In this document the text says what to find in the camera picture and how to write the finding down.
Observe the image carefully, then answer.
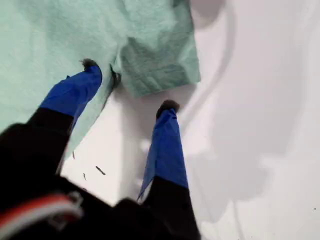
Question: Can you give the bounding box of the pale green t-shirt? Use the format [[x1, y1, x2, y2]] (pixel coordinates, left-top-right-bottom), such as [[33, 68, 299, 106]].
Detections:
[[0, 0, 202, 161]]

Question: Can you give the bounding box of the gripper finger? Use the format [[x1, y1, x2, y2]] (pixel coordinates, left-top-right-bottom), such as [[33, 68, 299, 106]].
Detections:
[[136, 99, 202, 240], [25, 58, 103, 138]]

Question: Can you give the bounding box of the red white servo wire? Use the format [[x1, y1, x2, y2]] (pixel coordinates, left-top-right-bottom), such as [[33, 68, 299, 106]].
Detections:
[[0, 191, 85, 232]]

